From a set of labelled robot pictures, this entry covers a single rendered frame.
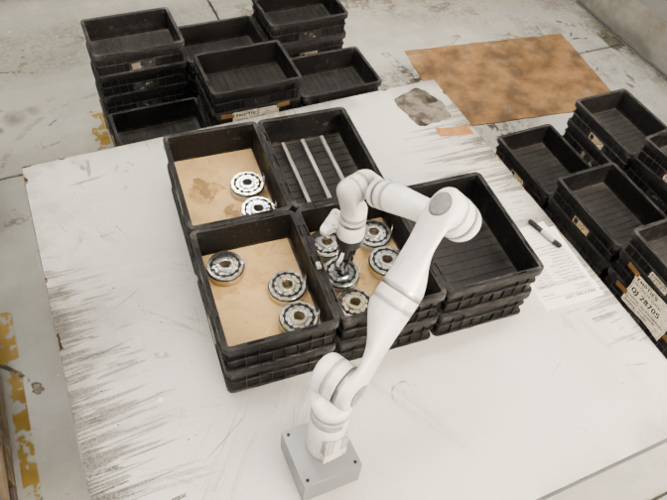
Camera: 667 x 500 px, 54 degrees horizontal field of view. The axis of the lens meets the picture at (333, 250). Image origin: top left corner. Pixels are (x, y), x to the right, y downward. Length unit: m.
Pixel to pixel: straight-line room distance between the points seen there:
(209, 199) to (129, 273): 0.32
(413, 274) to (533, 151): 2.03
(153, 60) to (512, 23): 2.52
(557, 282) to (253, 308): 0.97
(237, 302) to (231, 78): 1.49
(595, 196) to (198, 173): 1.70
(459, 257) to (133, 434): 1.02
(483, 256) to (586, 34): 3.03
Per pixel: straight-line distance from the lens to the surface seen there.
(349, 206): 1.60
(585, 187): 3.04
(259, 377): 1.77
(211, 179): 2.11
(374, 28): 4.41
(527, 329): 2.04
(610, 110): 3.52
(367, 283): 1.85
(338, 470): 1.62
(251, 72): 3.11
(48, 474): 2.58
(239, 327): 1.75
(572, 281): 2.21
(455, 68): 4.16
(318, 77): 3.28
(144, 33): 3.39
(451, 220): 1.34
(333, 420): 1.46
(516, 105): 4.00
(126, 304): 1.99
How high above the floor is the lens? 2.31
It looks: 50 degrees down
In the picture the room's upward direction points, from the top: 7 degrees clockwise
